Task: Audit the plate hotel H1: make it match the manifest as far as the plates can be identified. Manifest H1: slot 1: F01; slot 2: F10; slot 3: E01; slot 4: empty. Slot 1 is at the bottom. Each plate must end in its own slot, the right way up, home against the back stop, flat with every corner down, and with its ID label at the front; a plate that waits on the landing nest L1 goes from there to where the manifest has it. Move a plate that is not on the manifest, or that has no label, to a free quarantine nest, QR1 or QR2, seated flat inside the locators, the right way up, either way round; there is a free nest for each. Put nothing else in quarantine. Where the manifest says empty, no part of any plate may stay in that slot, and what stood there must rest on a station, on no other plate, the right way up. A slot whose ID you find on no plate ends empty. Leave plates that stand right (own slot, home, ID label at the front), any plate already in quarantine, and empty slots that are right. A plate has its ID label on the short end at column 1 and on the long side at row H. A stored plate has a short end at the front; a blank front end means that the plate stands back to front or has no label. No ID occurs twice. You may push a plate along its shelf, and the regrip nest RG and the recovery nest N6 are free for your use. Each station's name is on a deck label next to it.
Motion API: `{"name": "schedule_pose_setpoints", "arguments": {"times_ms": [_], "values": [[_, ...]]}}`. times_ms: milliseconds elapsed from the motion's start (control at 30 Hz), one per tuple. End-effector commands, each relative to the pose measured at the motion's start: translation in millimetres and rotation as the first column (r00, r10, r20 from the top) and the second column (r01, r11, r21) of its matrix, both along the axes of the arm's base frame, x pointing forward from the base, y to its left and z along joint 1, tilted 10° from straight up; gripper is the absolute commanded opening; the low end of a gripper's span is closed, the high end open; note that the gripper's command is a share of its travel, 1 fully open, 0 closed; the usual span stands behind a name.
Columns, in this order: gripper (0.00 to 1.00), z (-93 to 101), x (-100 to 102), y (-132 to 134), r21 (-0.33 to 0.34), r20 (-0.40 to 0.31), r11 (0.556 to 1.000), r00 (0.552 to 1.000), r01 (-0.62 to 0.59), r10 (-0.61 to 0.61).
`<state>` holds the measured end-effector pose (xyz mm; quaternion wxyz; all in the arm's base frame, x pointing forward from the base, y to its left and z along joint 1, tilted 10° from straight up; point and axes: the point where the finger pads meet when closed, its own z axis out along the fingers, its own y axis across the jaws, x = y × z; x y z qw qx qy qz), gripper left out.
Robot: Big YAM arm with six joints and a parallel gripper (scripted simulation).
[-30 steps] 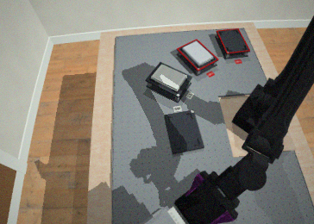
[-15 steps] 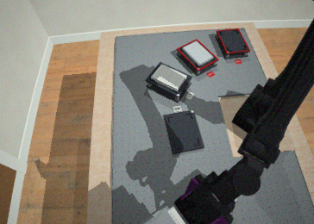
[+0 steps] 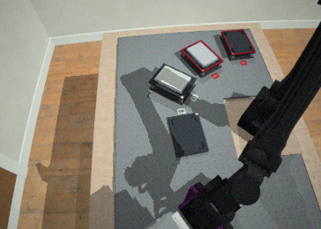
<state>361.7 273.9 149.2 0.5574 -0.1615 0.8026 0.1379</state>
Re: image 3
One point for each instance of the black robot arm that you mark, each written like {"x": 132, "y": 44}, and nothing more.
{"x": 264, "y": 150}

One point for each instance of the white microplate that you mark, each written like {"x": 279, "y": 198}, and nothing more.
{"x": 178, "y": 219}

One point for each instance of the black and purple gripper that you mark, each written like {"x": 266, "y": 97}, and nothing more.
{"x": 195, "y": 189}

